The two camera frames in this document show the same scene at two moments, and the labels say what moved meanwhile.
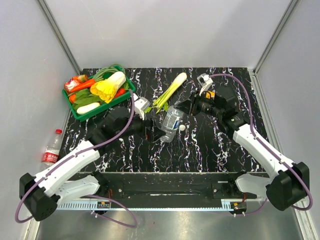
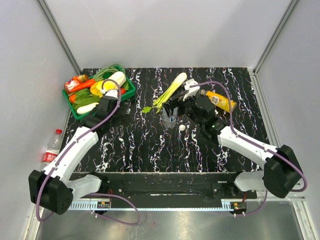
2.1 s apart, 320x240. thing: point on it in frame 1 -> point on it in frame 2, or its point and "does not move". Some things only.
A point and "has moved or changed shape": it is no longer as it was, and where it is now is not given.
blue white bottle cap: [182, 127] does not move
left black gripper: [153, 134] -> [124, 119]
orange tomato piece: [72, 98] does not move
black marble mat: [193, 112] does not move
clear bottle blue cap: [171, 122] has moved or changed shape
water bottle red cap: [51, 153] does not move
